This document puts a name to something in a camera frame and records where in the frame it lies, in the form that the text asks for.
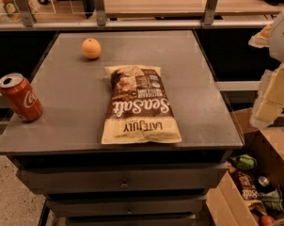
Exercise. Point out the orange fruit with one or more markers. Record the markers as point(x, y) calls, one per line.
point(91, 48)

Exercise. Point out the red Coca-Cola can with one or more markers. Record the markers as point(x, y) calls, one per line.
point(20, 96)

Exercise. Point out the green packet in box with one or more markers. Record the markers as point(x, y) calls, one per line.
point(273, 199)

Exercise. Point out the brown Late July chip bag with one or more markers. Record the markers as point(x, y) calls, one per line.
point(139, 110)

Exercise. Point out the red apple in box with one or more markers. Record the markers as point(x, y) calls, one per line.
point(266, 220)

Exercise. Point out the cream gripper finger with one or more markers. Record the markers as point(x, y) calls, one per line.
point(262, 38)
point(270, 101)

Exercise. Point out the wooden desk top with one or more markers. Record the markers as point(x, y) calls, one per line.
point(148, 8)

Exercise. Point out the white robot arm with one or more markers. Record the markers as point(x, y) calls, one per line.
point(276, 46)

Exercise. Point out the brown chip bag in box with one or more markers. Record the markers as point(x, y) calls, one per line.
point(246, 186)

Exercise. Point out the green snack bag in box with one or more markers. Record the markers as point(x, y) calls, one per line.
point(244, 162)

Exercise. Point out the cardboard box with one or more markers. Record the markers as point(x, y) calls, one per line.
point(225, 203)

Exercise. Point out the dark can in box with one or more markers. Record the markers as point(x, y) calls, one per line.
point(264, 185)

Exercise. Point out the grey drawer cabinet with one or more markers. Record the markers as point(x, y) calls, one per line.
point(61, 155)

